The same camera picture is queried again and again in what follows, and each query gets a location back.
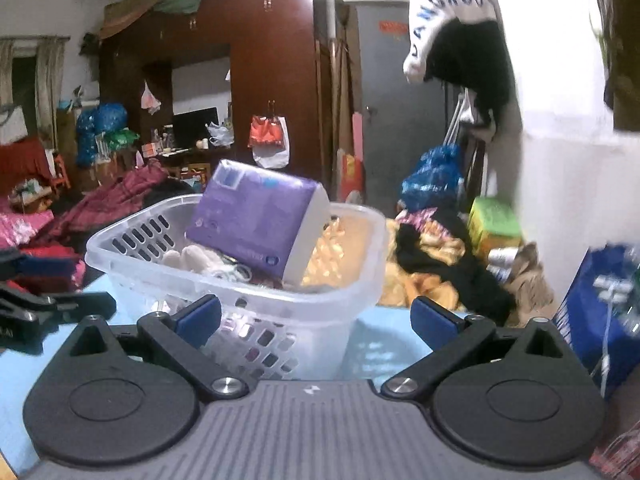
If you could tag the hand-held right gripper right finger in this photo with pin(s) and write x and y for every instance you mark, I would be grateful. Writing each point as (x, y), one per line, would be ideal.
(430, 322)

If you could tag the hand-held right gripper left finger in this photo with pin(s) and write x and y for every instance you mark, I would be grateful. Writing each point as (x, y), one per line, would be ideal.
(200, 317)

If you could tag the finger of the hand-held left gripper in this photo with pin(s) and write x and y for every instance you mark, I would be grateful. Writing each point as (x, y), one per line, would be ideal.
(75, 305)
(50, 272)

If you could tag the clear plastic basket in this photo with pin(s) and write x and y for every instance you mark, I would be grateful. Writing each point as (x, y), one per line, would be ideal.
(300, 340)

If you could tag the purple tissue pack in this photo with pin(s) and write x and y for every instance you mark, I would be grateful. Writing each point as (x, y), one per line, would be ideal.
(250, 220)

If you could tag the yellow blanket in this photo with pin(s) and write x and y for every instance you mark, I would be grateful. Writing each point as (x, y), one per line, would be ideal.
(435, 285)

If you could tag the pink bed sheet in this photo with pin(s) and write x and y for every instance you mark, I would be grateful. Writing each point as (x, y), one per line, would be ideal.
(20, 227)

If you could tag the white socks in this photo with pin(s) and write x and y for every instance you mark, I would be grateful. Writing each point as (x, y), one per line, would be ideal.
(195, 260)

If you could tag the black cloth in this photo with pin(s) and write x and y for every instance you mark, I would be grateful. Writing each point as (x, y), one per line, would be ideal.
(470, 280)

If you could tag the maroon cloth heap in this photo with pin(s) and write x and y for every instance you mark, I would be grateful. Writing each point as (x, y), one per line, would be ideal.
(110, 205)

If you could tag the silver can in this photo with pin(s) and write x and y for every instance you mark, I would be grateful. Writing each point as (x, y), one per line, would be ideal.
(502, 259)

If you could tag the brown paper bag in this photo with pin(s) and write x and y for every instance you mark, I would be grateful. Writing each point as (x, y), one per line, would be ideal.
(532, 280)

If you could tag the green and yellow box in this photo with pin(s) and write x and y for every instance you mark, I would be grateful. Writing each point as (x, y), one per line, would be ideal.
(492, 220)

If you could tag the black clothes heap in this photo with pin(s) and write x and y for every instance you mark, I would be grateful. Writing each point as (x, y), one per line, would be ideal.
(170, 190)

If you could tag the blue shopping bag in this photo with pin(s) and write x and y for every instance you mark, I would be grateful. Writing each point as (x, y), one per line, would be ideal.
(580, 320)

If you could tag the green plastic bag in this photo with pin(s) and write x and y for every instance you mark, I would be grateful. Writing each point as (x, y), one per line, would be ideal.
(122, 139)

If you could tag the large blue plastic bag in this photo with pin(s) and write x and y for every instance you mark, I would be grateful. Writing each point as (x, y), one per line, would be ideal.
(100, 122)

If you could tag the red and yellow bag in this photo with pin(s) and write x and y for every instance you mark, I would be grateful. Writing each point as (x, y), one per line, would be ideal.
(352, 175)

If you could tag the orange and white plastic bag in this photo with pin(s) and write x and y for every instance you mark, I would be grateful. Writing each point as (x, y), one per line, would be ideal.
(270, 150)

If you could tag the patterned curtain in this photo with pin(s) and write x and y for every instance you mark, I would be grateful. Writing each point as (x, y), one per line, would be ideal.
(50, 85)

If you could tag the black monitor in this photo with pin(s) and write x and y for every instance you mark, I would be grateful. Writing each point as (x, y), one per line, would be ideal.
(195, 125)

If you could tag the pink board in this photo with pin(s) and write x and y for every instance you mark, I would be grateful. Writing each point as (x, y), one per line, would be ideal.
(357, 135)

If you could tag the pink and white hanging bag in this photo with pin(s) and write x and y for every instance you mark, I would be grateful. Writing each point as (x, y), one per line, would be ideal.
(150, 97)

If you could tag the metal crutches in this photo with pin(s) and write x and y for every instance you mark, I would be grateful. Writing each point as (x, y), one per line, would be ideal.
(456, 120)

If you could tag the grey door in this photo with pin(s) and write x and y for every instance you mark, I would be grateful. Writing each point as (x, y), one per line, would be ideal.
(395, 110)

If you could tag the red patterned cloth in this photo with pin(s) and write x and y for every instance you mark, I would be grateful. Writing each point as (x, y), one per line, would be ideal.
(617, 457)

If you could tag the wooden boards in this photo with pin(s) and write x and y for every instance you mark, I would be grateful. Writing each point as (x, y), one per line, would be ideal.
(342, 85)

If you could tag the black hanging garment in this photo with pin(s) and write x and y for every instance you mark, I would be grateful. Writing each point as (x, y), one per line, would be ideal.
(475, 60)

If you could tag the brown wooden wardrobe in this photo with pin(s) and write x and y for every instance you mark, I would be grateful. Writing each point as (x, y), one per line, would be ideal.
(280, 60)

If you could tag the cardboard sheet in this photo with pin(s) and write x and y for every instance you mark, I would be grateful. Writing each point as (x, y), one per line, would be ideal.
(130, 15)

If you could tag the white lettered hanging garment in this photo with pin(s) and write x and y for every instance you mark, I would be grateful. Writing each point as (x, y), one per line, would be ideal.
(440, 10)

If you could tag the olive hanging garment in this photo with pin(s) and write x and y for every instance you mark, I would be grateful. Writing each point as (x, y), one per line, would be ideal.
(625, 60)

